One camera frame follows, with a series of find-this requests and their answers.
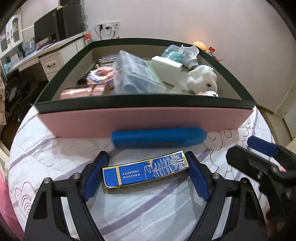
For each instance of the white wall socket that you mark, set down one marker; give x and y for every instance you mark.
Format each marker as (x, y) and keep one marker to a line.
(108, 25)

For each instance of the small red trinket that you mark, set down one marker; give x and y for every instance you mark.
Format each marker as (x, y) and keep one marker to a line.
(211, 49)

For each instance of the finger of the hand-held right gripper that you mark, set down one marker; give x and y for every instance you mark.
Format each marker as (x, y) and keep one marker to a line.
(247, 160)
(262, 146)

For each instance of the white glass door cabinet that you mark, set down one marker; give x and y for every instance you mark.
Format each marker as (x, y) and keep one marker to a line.
(9, 34)

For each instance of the black office chair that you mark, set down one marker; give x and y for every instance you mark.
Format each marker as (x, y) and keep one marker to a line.
(16, 90)

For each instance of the white desk with drawers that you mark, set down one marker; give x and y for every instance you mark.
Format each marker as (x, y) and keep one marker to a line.
(50, 62)

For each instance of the blue box gold trim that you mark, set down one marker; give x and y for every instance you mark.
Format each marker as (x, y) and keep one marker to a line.
(143, 172)

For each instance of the rose gold wallet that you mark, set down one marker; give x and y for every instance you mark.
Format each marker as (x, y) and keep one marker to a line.
(76, 93)

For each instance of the clear plastic box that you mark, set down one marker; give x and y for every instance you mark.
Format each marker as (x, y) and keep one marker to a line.
(138, 76)

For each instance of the orange round lamp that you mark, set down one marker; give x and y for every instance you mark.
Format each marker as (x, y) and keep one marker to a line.
(200, 45)

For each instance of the pink storage box black rim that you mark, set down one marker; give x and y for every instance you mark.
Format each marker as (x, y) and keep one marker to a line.
(138, 122)

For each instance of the teal round container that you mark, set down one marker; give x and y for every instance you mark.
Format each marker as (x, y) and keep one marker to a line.
(173, 55)

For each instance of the white bed frame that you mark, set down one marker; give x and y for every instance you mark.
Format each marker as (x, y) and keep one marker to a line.
(4, 157)

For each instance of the black computer tower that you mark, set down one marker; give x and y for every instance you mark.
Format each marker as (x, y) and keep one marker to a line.
(69, 20)

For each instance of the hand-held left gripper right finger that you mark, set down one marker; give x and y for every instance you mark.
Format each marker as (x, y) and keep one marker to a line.
(199, 179)

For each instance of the pink cloth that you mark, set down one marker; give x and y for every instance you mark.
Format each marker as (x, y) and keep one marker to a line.
(10, 208)

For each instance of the colourful beaded trinket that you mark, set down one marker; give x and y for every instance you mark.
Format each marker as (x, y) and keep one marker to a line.
(99, 77)

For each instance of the white power adapter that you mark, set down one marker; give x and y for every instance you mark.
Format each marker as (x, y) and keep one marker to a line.
(166, 69)

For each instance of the grey metal case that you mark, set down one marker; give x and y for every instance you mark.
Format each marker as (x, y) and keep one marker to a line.
(108, 59)

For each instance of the bottle with orange cap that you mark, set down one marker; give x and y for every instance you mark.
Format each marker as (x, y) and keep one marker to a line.
(87, 39)

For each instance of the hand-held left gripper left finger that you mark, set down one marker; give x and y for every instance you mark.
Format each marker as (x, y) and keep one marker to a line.
(94, 179)

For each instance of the blue cylindrical case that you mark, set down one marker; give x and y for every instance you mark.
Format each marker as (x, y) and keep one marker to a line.
(157, 138)

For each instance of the white figurine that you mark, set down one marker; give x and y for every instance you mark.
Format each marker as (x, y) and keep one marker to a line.
(201, 78)

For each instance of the white striped printed bedsheet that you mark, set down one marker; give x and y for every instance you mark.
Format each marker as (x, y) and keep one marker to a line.
(69, 148)

